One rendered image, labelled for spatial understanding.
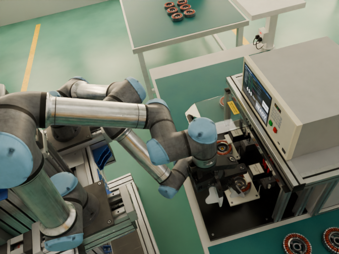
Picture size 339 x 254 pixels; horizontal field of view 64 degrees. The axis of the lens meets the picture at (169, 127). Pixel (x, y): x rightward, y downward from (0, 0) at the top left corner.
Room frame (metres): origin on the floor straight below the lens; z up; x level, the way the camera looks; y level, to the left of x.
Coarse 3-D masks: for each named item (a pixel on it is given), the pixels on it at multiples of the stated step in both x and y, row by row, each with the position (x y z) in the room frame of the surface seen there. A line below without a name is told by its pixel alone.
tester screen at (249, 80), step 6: (246, 66) 0.95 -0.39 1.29; (246, 72) 0.95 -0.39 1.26; (246, 78) 0.94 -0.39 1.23; (252, 78) 0.89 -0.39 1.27; (246, 84) 0.94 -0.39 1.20; (252, 84) 0.88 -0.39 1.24; (258, 84) 0.83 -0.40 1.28; (246, 90) 0.93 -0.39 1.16; (252, 90) 0.87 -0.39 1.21; (258, 90) 0.82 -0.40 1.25; (264, 90) 0.78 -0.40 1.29; (252, 96) 0.87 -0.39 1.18; (264, 96) 0.77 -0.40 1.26; (258, 102) 0.81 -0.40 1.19
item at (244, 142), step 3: (240, 141) 0.93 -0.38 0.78; (243, 141) 0.90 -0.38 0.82; (246, 141) 0.89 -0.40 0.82; (252, 141) 0.88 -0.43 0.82; (243, 144) 0.89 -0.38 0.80; (246, 144) 0.87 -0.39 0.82; (249, 144) 0.87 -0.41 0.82; (252, 144) 0.86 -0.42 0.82; (243, 147) 0.89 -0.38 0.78; (246, 147) 0.86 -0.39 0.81; (249, 147) 0.86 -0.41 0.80; (252, 147) 0.86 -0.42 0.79; (246, 150) 0.86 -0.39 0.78; (249, 150) 0.86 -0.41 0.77
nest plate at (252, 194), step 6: (252, 186) 0.64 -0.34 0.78; (228, 192) 0.64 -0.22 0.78; (252, 192) 0.61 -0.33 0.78; (228, 198) 0.61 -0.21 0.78; (234, 198) 0.60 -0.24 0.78; (240, 198) 0.59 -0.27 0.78; (246, 198) 0.59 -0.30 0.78; (252, 198) 0.58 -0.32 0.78; (258, 198) 0.58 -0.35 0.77; (234, 204) 0.57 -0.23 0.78
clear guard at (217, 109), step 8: (224, 96) 1.02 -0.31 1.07; (232, 96) 1.01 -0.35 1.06; (200, 104) 1.00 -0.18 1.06; (208, 104) 0.99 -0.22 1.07; (216, 104) 0.98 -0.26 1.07; (224, 104) 0.97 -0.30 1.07; (192, 112) 0.98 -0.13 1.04; (200, 112) 0.95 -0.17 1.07; (208, 112) 0.93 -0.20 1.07; (216, 112) 0.92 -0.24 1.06; (224, 112) 0.91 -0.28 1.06; (232, 112) 0.90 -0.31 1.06; (240, 112) 0.89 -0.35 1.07; (216, 120) 0.87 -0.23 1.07; (224, 120) 0.86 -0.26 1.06; (232, 120) 0.85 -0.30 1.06; (240, 120) 0.84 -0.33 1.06; (248, 120) 0.83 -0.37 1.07; (216, 128) 0.82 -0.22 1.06; (224, 128) 0.81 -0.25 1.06; (232, 128) 0.80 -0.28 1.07; (240, 128) 0.80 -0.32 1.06
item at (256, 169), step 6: (258, 162) 0.68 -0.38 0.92; (252, 168) 0.66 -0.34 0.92; (258, 168) 0.65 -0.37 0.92; (246, 174) 0.66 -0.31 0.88; (252, 174) 0.63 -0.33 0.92; (258, 174) 0.62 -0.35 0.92; (264, 174) 0.62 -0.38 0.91; (270, 174) 0.62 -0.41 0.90; (246, 180) 0.63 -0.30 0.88; (252, 180) 0.62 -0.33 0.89
